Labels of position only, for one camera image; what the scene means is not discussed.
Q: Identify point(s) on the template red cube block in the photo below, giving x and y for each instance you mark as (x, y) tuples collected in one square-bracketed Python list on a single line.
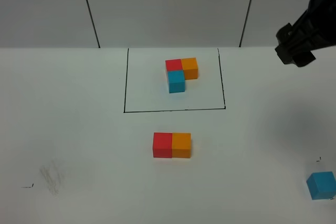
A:
[(174, 70)]

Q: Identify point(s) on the template orange cube block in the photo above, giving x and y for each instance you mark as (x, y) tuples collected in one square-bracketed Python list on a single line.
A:
[(190, 68)]

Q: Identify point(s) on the template blue cube block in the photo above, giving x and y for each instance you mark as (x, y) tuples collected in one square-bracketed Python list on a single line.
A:
[(176, 81)]

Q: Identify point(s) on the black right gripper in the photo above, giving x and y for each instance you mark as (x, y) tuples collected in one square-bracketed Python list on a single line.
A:
[(315, 29)]

